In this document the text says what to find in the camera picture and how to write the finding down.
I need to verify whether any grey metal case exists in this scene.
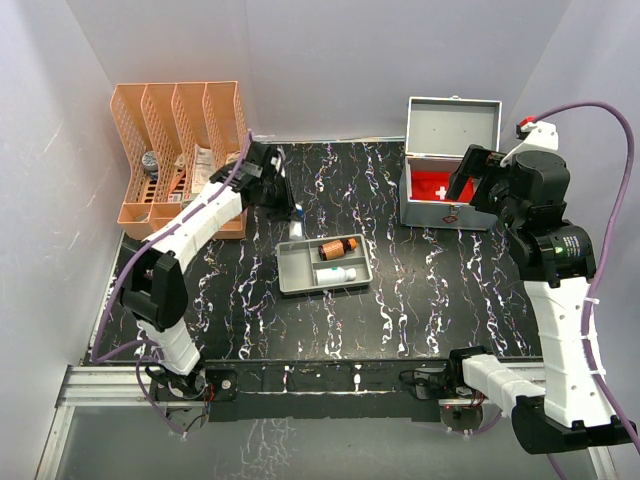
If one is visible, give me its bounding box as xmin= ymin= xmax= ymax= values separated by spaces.
xmin=399 ymin=96 xmax=502 ymax=231

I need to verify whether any red first aid kit pouch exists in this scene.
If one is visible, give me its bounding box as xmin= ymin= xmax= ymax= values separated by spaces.
xmin=408 ymin=171 xmax=451 ymax=203

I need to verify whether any grey plastic divided tray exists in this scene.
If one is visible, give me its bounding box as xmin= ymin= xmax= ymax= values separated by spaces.
xmin=276 ymin=234 xmax=373 ymax=295

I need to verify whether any brown bottle orange cap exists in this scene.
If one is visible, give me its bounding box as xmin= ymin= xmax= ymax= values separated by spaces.
xmin=317 ymin=237 xmax=357 ymax=261

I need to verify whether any white bottle white cap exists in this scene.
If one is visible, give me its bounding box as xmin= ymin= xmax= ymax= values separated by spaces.
xmin=315 ymin=267 xmax=357 ymax=286

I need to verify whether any white blue bandage roll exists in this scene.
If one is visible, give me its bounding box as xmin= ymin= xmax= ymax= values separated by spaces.
xmin=289 ymin=203 xmax=305 ymax=241

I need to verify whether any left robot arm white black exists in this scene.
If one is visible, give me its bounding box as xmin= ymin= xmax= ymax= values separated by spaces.
xmin=116 ymin=141 xmax=298 ymax=399

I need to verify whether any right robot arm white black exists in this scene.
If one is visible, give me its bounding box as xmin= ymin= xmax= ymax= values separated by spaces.
xmin=445 ymin=145 xmax=639 ymax=454

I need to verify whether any white oval barcode package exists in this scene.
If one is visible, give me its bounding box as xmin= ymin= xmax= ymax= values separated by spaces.
xmin=224 ymin=153 xmax=244 ymax=189

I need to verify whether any white paper packet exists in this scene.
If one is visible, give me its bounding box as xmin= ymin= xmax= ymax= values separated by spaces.
xmin=191 ymin=144 xmax=215 ymax=194

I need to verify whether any orange plastic file organizer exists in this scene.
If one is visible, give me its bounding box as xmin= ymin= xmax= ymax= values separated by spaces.
xmin=110 ymin=81 xmax=247 ymax=240

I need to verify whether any round tape tin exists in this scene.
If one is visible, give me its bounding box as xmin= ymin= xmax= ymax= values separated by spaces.
xmin=141 ymin=151 xmax=158 ymax=175

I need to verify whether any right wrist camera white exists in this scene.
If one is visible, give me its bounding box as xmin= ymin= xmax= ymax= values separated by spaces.
xmin=500 ymin=116 xmax=559 ymax=168

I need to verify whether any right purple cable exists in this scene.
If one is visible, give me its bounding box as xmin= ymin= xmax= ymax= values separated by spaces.
xmin=449 ymin=101 xmax=640 ymax=480

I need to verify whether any aluminium frame rail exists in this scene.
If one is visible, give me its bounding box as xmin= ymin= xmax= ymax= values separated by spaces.
xmin=37 ymin=361 xmax=617 ymax=479

